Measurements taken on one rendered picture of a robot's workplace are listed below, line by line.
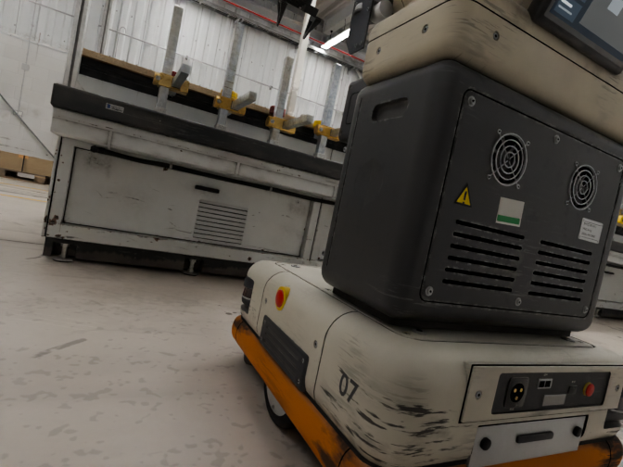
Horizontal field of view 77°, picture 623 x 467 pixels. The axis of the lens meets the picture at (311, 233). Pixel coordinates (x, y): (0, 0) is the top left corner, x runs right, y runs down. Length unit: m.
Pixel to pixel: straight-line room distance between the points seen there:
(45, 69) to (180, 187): 7.29
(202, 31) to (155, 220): 7.78
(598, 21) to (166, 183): 1.69
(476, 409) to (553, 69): 0.55
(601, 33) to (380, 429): 0.72
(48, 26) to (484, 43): 8.96
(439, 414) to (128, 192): 1.69
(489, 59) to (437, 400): 0.49
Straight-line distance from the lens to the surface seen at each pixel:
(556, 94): 0.81
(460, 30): 0.65
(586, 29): 0.84
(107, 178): 1.99
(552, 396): 0.77
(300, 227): 2.21
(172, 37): 1.83
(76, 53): 1.79
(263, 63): 9.79
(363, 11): 1.23
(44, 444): 0.79
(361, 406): 0.58
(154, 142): 1.78
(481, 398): 0.63
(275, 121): 1.87
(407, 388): 0.54
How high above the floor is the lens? 0.43
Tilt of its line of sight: 3 degrees down
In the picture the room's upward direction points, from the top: 12 degrees clockwise
